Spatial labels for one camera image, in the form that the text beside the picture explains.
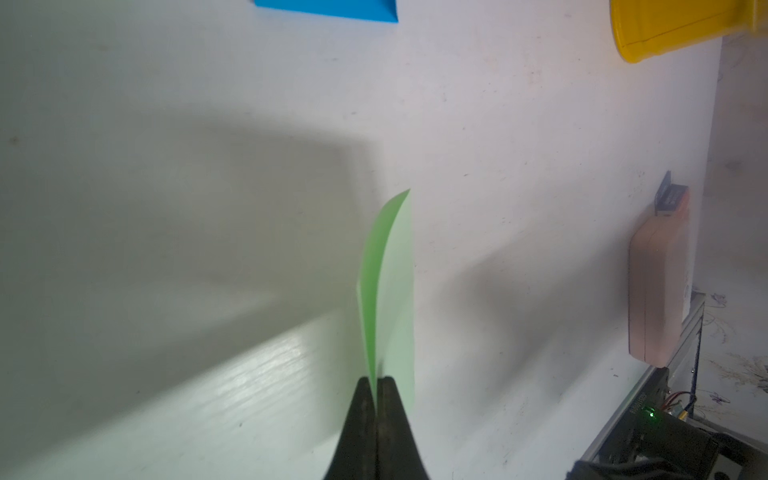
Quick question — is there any pen package box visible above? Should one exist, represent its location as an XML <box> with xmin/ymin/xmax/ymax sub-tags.
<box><xmin>654</xmin><ymin>170</ymin><xmax>690</xmax><ymax>216</ymax></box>

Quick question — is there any yellow metal pencil bucket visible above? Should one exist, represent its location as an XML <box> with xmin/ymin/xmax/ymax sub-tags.
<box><xmin>610</xmin><ymin>0</ymin><xmax>767</xmax><ymax>63</ymax></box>

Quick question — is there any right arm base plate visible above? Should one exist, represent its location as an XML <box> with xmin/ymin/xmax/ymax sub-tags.
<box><xmin>566</xmin><ymin>404</ymin><xmax>767</xmax><ymax>479</ymax></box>

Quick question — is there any blue square paper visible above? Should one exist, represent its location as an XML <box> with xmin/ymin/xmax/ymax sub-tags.
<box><xmin>253</xmin><ymin>0</ymin><xmax>398</xmax><ymax>23</ymax></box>

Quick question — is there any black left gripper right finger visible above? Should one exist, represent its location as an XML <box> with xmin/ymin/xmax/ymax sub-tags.
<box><xmin>376</xmin><ymin>377</ymin><xmax>429</xmax><ymax>480</ymax></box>

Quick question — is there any green paper sheet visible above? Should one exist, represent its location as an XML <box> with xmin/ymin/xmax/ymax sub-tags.
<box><xmin>356</xmin><ymin>190</ymin><xmax>415</xmax><ymax>410</ymax></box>

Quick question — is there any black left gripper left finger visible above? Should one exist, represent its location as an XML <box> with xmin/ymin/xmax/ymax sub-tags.
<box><xmin>324</xmin><ymin>377</ymin><xmax>377</xmax><ymax>480</ymax></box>

